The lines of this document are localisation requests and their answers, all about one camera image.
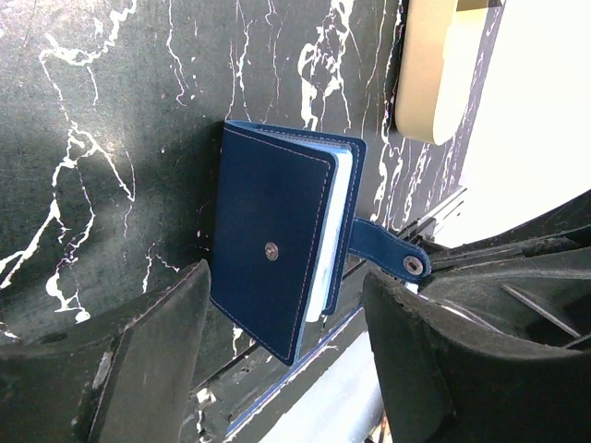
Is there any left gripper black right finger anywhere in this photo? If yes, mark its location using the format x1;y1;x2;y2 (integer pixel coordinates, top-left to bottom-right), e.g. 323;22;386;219
362;193;590;442

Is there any beige oval card tray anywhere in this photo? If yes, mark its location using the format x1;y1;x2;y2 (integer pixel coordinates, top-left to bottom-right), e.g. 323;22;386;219
394;0;489;146

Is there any blue card holder wallet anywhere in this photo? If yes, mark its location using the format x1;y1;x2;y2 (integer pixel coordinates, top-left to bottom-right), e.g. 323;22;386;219
211;120;431;365

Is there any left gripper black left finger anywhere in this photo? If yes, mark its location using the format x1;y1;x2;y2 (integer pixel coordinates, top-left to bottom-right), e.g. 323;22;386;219
1;260;211;442

